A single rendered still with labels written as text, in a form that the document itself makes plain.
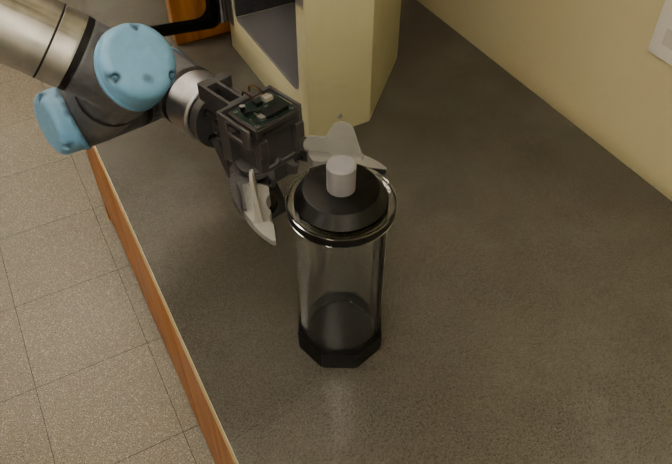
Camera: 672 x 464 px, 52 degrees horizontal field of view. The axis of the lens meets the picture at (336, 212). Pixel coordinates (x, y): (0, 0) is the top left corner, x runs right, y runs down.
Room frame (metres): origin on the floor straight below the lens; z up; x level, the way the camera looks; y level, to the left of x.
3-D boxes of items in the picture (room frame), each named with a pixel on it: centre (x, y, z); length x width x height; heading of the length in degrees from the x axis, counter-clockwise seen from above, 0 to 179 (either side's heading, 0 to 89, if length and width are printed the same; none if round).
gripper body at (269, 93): (0.59, 0.10, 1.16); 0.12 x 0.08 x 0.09; 43
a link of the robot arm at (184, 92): (0.65, 0.15, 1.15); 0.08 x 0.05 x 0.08; 133
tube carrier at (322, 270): (0.48, 0.00, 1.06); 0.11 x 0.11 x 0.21
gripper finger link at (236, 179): (0.53, 0.09, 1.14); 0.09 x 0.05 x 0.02; 7
